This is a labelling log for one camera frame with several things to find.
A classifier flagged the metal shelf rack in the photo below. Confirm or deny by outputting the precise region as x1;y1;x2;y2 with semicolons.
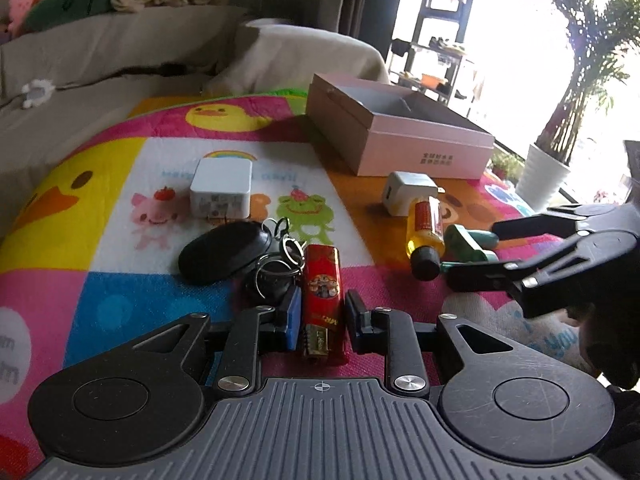
387;35;476;106

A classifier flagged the small white plug adapter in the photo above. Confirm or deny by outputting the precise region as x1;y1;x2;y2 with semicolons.
382;171;446;218

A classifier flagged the white square charger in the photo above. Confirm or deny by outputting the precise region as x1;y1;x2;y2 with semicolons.
189;159;253;223

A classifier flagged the green plush toy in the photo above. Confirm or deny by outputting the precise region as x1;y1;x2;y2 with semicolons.
22;0;113;33

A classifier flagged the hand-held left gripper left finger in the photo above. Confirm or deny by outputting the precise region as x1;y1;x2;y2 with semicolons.
100;287;304;397

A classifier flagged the tall green plant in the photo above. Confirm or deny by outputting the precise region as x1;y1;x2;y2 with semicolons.
535;0;633;166

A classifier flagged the colourful cartoon play mat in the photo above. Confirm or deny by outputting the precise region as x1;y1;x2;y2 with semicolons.
0;87;616;480

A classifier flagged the teal plastic handle tool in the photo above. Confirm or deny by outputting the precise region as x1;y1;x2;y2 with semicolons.
440;223;501;267

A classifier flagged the black key fob with rings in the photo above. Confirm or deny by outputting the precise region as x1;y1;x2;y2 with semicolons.
178;217;307;307

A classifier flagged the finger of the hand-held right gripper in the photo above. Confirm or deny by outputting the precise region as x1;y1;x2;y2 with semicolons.
491;203;635;242
445;231;640;319

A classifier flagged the grey covered sofa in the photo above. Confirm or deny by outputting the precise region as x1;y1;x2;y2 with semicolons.
0;0;391;241

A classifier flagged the small potted plant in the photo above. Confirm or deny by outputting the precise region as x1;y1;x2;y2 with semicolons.
491;151;526;181

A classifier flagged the small white toy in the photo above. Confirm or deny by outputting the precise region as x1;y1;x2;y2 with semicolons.
21;78;55;109

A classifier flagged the pink cardboard box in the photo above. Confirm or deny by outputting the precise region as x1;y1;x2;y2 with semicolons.
305;72;496;180

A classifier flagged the yellow bottle with black cap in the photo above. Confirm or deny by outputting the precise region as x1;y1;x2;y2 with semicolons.
406;197;446;281

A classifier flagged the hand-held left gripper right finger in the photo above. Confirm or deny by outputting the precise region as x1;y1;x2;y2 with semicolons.
345;290;541;400

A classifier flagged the red lighter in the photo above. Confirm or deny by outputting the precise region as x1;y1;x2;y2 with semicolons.
299;244;348;363

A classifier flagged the pink plush toy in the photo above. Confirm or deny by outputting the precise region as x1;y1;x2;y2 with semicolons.
7;0;43;26

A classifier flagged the white ribbed plant pot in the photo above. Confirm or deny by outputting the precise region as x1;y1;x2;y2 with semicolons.
515;142;572;212

